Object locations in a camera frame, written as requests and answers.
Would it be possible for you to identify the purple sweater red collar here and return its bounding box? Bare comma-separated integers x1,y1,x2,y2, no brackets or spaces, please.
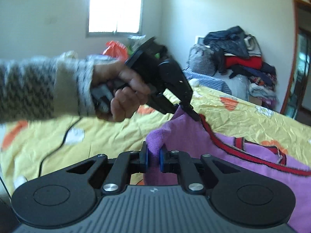
143,108,310,232

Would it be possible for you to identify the patterned knit sleeve forearm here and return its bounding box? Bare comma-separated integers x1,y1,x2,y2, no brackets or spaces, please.
0,55,117,124

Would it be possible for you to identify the pile of folded clothes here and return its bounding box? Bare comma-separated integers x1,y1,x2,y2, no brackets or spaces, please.
203,26,278,110

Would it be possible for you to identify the person's left hand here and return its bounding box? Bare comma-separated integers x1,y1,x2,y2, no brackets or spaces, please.
92,61,150,123

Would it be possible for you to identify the blue quilted blanket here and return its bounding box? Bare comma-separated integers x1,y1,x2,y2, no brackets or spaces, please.
183,68,232,95

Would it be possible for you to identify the checkered houndstooth bag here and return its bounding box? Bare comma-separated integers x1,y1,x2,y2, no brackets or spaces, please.
187,44,216,76

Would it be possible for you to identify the orange plastic bag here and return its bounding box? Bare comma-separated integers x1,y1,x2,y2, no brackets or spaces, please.
102,41,129,62

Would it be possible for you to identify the window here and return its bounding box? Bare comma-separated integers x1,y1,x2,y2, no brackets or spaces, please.
87,0,143,35

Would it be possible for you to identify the yellow carrot print bedspread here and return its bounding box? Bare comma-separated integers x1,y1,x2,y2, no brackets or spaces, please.
1,86,310,192

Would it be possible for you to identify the black cable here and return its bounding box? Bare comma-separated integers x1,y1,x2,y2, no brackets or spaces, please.
38,117,82,178

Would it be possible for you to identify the wooden door frame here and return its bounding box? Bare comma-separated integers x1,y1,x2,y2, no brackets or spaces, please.
280,0,310,115

